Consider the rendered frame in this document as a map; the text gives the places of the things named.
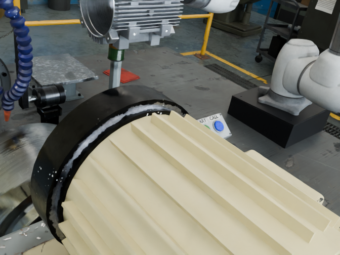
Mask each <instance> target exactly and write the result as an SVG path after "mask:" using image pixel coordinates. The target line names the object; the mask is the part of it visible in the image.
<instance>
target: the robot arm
mask: <svg viewBox="0 0 340 255"><path fill-rule="evenodd" d="M239 1H240V0H184V1H180V2H181V3H183V4H184V5H185V6H187V7H193V8H198V9H201V10H203V11H206V12H210V13H226V12H230V11H232V10H234V9H235V8H236V6H237V5H238V3H239ZM258 92H260V93H262V94H263V95H264V96H262V97H259V99H258V102H260V103H264V104H267V105H270V106H273V107H275V108H278V109H281V110H283V111H286V112H288V113H290V114H292V115H299V112H300V111H302V110H303V109H304V108H305V107H307V106H308V105H311V104H312V103H314V104H316V105H318V106H320V107H322V108H324V109H327V110H330V111H333V112H339V113H340V14H339V17H338V20H337V23H336V27H335V30H334V33H333V37H332V40H331V43H330V46H329V48H328V49H327V50H325V51H324V52H322V53H321V54H320V55H319V50H318V48H317V46H316V45H315V44H314V43H313V42H312V41H310V40H306V39H291V40H290V41H288V42H287V43H286V44H285V45H284V46H283V47H282V49H281V50H280V52H279V54H278V56H277V59H276V62H275V65H274V69H273V73H272V78H271V85H270V87H264V86H260V87H259V88H258Z"/></svg>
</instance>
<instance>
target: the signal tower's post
mask: <svg viewBox="0 0 340 255"><path fill-rule="evenodd" d="M107 58H108V56H107ZM108 59H109V58H108ZM109 60H111V59H109ZM123 60H124V59H123ZM123 60H120V61H116V60H111V61H110V75H109V88H108V89H112V88H115V87H119V86H120V75H121V64H122V61H123Z"/></svg>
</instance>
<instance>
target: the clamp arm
mask: <svg viewBox="0 0 340 255"><path fill-rule="evenodd" d="M12 28H13V32H14V29H15V28H14V27H12ZM16 37H17V36H16V35H15V34H14V47H15V61H16V75H18V68H19V66H18V62H19V59H18V54H19V51H18V50H17V46H18V43H17V42H16ZM29 98H31V97H30V96H29V95H28V87H27V90H26V92H24V94H23V96H22V97H20V98H19V100H18V103H19V106H20V107H21V108H22V109H28V108H29V104H30V103H31V101H32V100H31V99H29Z"/></svg>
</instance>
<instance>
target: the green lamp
mask: <svg viewBox="0 0 340 255"><path fill-rule="evenodd" d="M108 58H109V59H111V60H116V61H120V60H123V59H124V49H123V50H116V49H112V48H110V47H109V50H108Z"/></svg>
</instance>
